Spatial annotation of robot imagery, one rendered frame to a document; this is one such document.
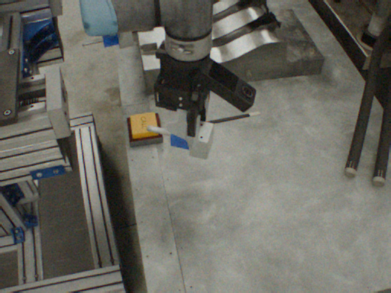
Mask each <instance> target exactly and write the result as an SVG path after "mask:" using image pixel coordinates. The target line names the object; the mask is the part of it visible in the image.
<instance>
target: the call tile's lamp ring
mask: <svg viewBox="0 0 391 293"><path fill-rule="evenodd" d="M155 115H156V119H157V126H158V127H160V119H159V115H158V113H155ZM130 119H131V117H129V118H127V121H128V132H129V138H130V142H135V141H140V140H149V139H155V138H161V137H163V136H162V134H159V136H153V137H144V138H138V139H132V133H131V123H130Z"/></svg>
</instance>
